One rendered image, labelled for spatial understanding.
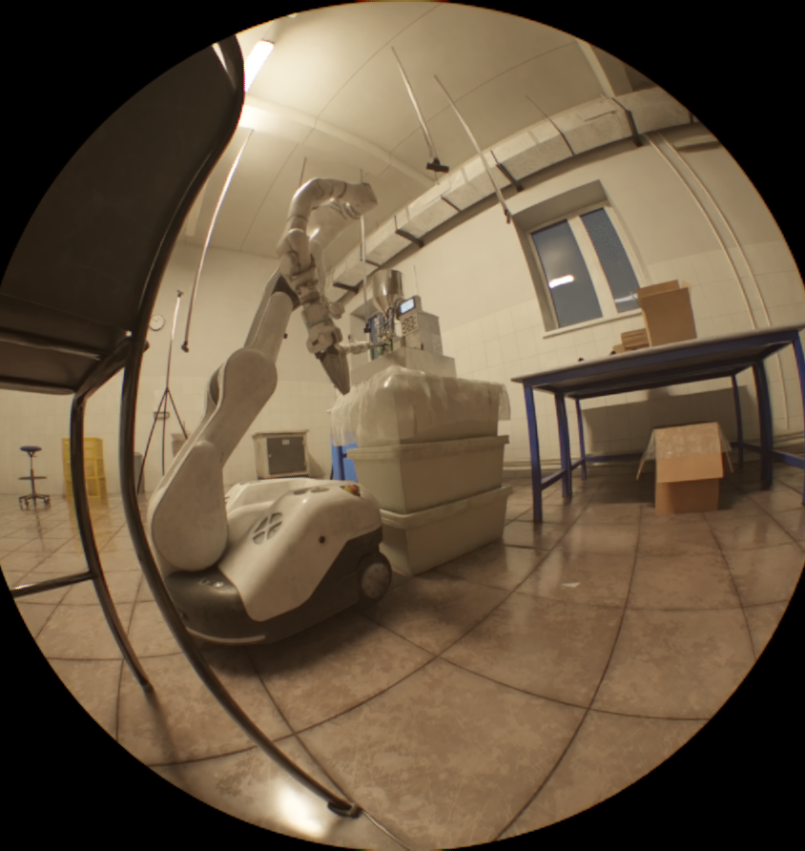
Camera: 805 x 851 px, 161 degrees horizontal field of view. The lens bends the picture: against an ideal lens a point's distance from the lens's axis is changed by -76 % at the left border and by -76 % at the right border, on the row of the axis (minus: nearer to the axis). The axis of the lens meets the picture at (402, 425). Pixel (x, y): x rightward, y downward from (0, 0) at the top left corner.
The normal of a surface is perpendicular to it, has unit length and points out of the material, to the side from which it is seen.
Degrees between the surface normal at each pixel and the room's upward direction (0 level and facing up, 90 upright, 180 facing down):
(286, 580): 90
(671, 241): 90
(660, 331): 125
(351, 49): 180
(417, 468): 96
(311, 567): 90
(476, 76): 180
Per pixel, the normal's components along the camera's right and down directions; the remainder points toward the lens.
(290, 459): 0.67, -0.11
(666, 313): -0.55, 0.58
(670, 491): -0.75, 0.02
